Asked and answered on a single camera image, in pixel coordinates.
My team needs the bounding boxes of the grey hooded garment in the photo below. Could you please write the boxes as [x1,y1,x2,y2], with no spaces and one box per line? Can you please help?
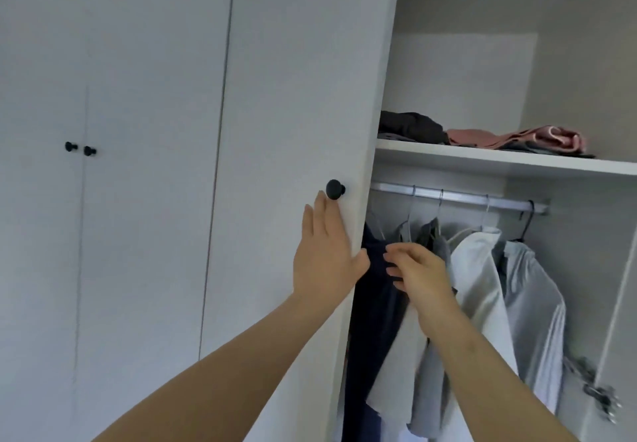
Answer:
[406,218,455,440]

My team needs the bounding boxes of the blue garment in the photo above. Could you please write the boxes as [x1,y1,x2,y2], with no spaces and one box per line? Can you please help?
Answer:
[341,222,411,442]

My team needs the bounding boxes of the person's right hand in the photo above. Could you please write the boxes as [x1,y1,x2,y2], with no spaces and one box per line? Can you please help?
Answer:
[383,242,459,331]

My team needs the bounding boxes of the black hanger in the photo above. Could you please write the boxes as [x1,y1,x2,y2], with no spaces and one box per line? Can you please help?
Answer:
[514,198,537,244]

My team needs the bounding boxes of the light grey shirt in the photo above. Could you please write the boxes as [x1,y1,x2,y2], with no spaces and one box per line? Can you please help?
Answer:
[498,240,569,416]

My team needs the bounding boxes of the person's left hand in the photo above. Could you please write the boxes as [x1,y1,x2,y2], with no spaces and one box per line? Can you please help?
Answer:
[291,190,372,313]

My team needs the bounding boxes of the cream white shirt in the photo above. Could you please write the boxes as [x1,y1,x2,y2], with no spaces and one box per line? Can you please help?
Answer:
[434,226,521,442]

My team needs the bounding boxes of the person's left forearm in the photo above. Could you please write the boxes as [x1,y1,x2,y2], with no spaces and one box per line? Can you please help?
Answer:
[94,292,344,442]

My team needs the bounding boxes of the metal door hinge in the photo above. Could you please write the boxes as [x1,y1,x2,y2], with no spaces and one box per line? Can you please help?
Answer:
[565,355,623,426]

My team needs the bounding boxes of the grey button-up shirt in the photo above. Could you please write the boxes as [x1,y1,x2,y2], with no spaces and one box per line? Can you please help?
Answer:
[498,142,599,159]

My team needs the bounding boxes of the white wardrobe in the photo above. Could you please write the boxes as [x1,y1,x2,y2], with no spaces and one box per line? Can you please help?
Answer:
[0,0,637,442]

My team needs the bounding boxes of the pink pajama shirt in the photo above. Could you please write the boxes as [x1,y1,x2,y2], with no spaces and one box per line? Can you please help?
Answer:
[446,124,591,156]

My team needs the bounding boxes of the person's right forearm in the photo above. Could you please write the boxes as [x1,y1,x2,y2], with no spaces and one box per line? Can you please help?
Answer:
[418,305,579,442]

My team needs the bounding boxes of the dark purple garment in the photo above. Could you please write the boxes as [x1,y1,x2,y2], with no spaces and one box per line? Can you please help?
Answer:
[377,110,450,146]

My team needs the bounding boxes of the white hanger of cream shirt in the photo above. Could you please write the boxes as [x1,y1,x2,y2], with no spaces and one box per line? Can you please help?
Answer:
[480,194,496,231]

